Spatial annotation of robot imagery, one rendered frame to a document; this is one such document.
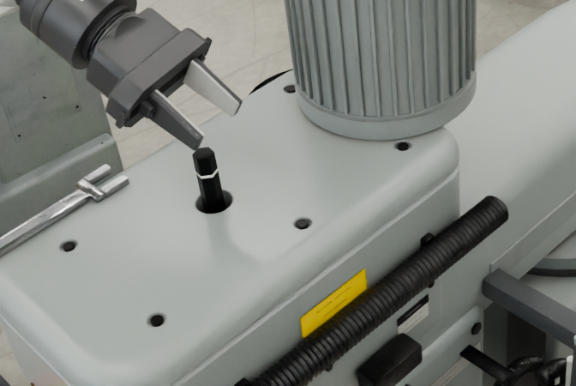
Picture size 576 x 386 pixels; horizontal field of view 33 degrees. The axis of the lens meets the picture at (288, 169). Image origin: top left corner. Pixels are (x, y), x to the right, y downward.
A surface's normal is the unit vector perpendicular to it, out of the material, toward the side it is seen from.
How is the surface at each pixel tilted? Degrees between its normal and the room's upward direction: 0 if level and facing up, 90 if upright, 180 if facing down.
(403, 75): 90
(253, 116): 0
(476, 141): 0
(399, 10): 90
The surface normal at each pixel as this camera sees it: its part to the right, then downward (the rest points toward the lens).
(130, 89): -0.17, 0.02
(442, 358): 0.67, 0.40
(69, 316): -0.11, -0.78
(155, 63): 0.32, -0.54
